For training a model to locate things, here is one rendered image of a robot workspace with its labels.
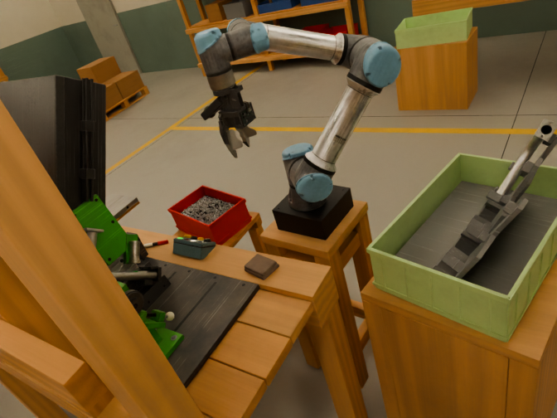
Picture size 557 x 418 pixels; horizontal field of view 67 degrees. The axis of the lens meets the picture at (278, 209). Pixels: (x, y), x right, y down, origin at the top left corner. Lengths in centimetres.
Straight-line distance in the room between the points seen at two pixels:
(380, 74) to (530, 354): 84
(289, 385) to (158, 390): 141
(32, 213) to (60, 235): 5
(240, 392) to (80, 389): 44
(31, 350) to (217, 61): 80
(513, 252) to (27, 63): 1074
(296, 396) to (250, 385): 102
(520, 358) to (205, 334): 85
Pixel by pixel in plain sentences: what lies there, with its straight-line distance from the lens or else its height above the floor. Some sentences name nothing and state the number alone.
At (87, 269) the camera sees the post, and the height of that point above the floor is 147.
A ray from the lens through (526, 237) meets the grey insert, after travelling 153.
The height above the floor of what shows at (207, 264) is 90.
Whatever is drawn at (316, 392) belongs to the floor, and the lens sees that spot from 219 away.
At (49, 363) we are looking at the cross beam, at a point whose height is 128.
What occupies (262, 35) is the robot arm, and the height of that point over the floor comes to 160.
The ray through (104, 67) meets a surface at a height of 65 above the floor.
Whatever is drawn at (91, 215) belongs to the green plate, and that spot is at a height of 123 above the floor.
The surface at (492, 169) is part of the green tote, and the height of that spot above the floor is 92.
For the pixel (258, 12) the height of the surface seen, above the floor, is 88.
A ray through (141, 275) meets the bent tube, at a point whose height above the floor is 99.
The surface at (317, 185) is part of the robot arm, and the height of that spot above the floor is 112.
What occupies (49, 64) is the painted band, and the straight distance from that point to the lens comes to 1154.
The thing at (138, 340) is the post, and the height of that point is 130.
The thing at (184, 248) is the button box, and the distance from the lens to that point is 164.
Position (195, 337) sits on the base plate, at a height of 90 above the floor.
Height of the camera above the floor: 182
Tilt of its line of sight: 32 degrees down
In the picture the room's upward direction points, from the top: 17 degrees counter-clockwise
